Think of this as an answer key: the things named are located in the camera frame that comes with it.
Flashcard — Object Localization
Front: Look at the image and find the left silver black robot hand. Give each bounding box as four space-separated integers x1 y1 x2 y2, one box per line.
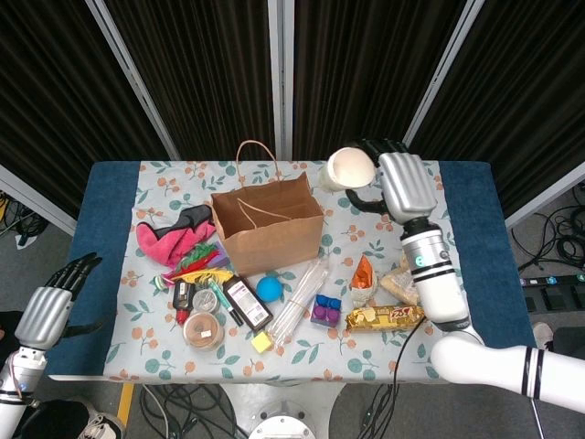
15 252 110 352

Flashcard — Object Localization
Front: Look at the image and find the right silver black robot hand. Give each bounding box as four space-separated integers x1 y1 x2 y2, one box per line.
346 138 439 226

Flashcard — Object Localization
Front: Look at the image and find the white paper cup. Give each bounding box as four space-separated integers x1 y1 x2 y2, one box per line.
318 145 378 193

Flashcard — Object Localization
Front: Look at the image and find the beige cracker packet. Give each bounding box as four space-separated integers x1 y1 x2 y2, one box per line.
379 255 421 306

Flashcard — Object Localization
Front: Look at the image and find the orange snack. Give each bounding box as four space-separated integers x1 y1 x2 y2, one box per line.
349 253 380 308

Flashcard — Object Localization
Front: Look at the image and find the gold biscuit pack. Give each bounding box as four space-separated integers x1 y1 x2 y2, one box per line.
345 305 426 334

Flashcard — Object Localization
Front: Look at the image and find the purple blue toy block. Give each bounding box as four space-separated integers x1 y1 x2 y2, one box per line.
310 294 343 329

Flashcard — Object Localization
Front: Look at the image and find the clear tub of rubber bands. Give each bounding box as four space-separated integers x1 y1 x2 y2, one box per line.
182 310 226 352

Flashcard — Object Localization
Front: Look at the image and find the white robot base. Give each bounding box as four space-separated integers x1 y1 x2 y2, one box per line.
218 381 348 439

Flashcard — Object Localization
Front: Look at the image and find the brown paper bag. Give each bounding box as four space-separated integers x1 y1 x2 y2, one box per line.
209 139 325 277

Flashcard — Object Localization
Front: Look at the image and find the bystander black clothing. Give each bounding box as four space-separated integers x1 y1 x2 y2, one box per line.
0 310 90 439

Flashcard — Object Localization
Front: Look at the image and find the black white sneaker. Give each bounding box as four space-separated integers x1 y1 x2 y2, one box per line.
68 400 125 439

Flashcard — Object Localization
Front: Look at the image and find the black pleated curtain panel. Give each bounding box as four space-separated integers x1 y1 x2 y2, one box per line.
292 0 467 161
0 0 173 216
409 0 585 216
103 0 278 161

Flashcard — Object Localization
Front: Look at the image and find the blue table cover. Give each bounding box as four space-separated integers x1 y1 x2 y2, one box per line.
45 159 538 380

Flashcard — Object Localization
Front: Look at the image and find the small black box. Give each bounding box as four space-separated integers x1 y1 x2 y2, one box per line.
172 279 197 327

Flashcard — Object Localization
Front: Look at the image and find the pink fluffy cloth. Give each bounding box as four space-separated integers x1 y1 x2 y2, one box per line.
135 219 217 270

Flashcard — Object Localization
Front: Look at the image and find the green feather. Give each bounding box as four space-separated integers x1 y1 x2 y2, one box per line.
175 243 220 272

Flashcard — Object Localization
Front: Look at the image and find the bundle of clear straws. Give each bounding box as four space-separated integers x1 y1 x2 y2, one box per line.
266 259 331 348

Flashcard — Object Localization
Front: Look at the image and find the clear tub of paper clips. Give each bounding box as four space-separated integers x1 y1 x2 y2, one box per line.
191 287 221 315

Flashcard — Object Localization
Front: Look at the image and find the yellow feather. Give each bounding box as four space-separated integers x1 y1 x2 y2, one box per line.
164 268 234 285

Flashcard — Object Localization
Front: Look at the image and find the red feather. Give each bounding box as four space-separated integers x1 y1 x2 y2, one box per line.
182 253 220 272

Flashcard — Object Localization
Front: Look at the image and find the blue ball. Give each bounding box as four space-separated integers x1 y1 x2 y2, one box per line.
255 275 284 305

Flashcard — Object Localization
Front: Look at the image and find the green marker pen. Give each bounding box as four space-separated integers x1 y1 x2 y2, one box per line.
207 279 245 327

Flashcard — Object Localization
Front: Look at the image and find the dark grey cloth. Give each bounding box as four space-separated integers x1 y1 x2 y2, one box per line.
171 204 216 230

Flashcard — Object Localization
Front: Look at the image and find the floral tablecloth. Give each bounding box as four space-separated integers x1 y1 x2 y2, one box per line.
102 159 481 383

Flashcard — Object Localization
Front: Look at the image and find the brown bottle with white label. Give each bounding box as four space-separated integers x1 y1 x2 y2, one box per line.
221 274 274 334

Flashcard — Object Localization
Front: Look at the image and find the white shoe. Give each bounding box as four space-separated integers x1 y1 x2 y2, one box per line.
532 322 557 352

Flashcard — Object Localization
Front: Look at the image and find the yellow foam cube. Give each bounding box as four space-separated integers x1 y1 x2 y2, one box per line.
250 331 274 354

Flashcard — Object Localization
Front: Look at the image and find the black floor cable bundle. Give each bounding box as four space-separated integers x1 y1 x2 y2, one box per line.
136 382 248 439
0 191 47 239
510 182 585 273
356 382 401 439

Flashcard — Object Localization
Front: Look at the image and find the grey aluminium partition frame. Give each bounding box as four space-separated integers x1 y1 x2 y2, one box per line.
0 164 78 235
267 0 296 161
505 173 585 230
84 0 182 161
401 0 486 147

